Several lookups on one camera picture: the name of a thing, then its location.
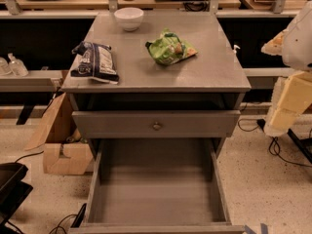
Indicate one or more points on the black tray stack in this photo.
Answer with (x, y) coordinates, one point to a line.
(13, 192)

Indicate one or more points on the white pump dispenser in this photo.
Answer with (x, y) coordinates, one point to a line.
(236, 49)

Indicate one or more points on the clear plastic bottle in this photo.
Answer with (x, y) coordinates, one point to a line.
(17, 66)
(4, 67)

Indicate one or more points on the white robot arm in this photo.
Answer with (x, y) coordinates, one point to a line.
(297, 46)

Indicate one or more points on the brown cardboard box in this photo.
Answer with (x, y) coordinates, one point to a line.
(65, 153)

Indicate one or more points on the green rice chip bag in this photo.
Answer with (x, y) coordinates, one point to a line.
(169, 49)

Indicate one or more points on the white ceramic bowl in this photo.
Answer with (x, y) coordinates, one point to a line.
(129, 18)

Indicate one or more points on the open grey middle drawer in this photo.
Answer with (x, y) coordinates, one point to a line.
(156, 186)

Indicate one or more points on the grey drawer cabinet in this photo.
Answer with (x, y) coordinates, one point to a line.
(213, 79)

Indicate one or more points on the closed grey top drawer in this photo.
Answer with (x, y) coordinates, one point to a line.
(162, 124)

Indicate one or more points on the dark blue chip bag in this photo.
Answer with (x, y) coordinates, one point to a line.
(96, 63)

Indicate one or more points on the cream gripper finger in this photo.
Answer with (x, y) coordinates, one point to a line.
(291, 97)
(274, 47)

